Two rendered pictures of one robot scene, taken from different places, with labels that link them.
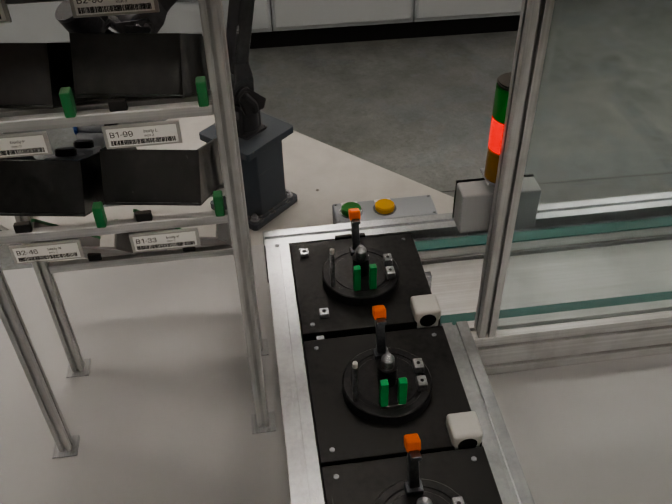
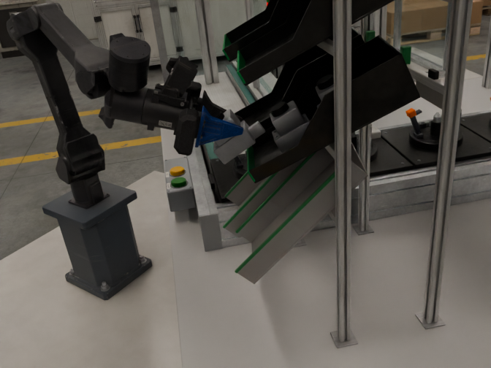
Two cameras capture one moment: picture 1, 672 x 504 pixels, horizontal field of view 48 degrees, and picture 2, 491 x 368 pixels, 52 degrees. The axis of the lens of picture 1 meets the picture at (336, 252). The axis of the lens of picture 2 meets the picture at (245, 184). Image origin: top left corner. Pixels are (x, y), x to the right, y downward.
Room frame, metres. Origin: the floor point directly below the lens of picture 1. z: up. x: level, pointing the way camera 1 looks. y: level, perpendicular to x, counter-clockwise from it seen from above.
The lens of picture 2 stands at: (1.06, 1.14, 1.56)
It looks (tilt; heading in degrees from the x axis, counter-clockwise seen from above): 28 degrees down; 269
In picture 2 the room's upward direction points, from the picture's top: 6 degrees counter-clockwise
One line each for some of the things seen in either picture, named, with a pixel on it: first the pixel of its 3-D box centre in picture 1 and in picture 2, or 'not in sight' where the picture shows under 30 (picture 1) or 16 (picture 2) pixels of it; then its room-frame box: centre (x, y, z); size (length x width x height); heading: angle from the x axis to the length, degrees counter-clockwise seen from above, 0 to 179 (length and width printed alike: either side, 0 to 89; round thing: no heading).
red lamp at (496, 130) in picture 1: (507, 132); not in sight; (0.91, -0.25, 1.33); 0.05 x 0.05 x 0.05
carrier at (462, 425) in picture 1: (387, 371); (351, 139); (0.75, -0.08, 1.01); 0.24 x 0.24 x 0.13; 7
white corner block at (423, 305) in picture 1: (425, 311); not in sight; (0.92, -0.15, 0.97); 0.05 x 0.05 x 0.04; 7
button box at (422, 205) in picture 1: (384, 219); (179, 182); (1.23, -0.10, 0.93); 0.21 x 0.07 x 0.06; 97
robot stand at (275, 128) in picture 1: (250, 168); (99, 237); (1.39, 0.19, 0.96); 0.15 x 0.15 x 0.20; 51
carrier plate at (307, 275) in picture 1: (360, 283); (259, 172); (1.01, -0.04, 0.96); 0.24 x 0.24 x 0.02; 7
